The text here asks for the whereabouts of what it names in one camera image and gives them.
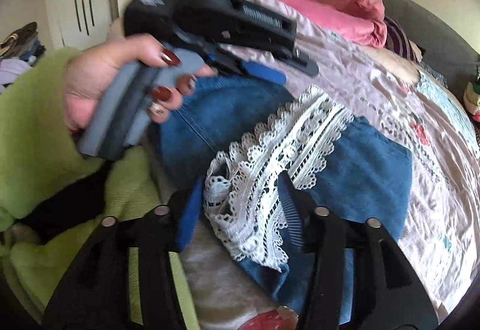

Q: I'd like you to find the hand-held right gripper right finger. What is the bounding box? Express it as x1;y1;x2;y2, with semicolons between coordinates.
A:
275;169;439;330

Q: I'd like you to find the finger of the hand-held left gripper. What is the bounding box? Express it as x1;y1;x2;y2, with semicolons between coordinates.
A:
207;51;288;86
278;48;320;77

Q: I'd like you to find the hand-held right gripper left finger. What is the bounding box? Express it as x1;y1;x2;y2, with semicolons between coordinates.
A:
41;176;206;330

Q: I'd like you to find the blue denim pants lace hem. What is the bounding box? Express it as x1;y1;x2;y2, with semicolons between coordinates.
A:
148;75;415;319

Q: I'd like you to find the person's left forearm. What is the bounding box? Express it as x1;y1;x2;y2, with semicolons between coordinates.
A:
0;47;109;231

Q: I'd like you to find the person's left hand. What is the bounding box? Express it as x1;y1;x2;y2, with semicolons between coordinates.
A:
62;33;217;132

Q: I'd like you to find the bright pink blanket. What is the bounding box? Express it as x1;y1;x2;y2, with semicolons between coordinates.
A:
157;0;389;50

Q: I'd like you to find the pale pink printed duvet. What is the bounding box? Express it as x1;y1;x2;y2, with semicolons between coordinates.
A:
109;0;480;330

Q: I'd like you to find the cream fluffy pillow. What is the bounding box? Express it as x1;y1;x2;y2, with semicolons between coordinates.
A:
369;47;422;88

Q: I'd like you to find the purple striped pillow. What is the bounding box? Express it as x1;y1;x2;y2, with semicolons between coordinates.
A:
384;17;425;62

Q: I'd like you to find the grey upholstered headboard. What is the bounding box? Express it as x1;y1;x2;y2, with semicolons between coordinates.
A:
317;0;480;83

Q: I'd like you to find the pale teal printed cloth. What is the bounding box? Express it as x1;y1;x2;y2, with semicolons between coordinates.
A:
416;69;479;154

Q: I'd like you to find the pile of folded clothes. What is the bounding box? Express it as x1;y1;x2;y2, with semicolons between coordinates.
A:
463;63;480;124

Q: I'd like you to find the heap of dark clothes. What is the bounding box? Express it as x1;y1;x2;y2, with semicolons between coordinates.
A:
0;21;50;90

